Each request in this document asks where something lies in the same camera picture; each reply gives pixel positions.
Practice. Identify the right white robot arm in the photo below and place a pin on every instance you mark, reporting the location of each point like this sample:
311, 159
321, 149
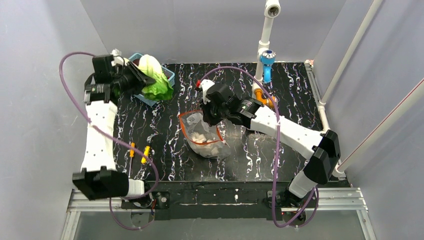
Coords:
322, 150

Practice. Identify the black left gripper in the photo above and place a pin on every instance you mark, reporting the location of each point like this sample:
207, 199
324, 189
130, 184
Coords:
133, 80

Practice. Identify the aluminium rail frame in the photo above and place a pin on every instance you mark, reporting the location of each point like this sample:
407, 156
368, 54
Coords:
330, 199

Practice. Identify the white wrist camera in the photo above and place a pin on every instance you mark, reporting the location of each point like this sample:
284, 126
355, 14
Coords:
118, 59
204, 86

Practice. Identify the white toy dumpling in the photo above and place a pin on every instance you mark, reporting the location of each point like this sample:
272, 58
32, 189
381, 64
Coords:
204, 146

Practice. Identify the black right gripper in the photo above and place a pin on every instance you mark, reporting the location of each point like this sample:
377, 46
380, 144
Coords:
210, 112

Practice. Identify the clear zip bag orange zipper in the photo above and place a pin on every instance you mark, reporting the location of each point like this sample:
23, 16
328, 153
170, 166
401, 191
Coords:
192, 121

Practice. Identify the blue pipe fitting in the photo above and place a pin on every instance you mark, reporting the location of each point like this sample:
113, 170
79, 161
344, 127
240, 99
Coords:
267, 58

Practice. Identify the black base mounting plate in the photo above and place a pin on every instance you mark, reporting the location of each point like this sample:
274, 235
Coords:
174, 200

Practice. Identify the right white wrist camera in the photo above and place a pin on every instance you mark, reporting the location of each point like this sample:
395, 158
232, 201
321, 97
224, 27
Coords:
204, 86

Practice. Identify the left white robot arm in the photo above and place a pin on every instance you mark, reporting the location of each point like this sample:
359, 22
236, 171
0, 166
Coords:
99, 177

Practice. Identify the orange pipe fitting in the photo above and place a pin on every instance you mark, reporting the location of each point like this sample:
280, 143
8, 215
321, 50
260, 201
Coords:
269, 102

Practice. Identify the green lettuce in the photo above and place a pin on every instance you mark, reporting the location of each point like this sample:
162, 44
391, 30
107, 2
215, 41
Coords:
161, 89

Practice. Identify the blue plastic basket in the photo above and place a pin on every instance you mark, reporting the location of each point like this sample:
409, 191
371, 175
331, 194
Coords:
168, 73

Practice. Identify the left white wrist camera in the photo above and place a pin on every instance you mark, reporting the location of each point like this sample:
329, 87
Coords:
118, 59

